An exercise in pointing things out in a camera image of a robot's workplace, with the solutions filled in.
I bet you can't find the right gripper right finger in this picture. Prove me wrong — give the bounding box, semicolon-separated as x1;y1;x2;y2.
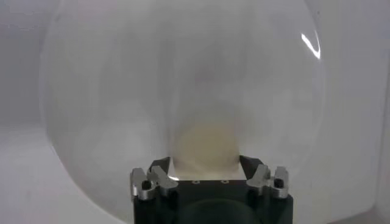
239;155;289;200

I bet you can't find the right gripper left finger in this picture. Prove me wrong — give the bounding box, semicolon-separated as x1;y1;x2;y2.
130;156;180;201

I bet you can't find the white steamed baozi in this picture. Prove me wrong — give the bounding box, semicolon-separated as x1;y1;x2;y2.
172;123;244;181

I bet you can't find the white round plate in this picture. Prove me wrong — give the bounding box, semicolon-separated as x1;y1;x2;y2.
38;0;326;224

